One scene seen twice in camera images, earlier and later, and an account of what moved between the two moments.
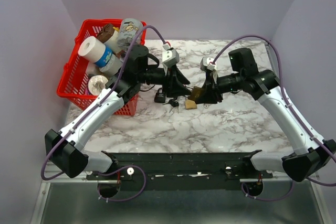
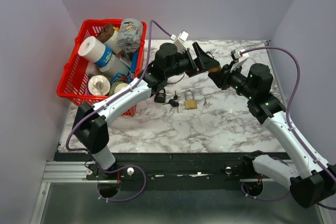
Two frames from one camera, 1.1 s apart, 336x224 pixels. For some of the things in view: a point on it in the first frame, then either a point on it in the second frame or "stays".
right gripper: x=210 y=94 -> x=221 y=78
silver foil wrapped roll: x=96 y=83 stays
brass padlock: x=195 y=94 -> x=214 y=69
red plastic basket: x=73 y=86 stays
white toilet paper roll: x=91 y=49 stays
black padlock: x=159 y=96 stays
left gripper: x=172 y=74 -> x=205 y=61
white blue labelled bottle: x=109 y=64 stays
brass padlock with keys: x=190 y=104 stays
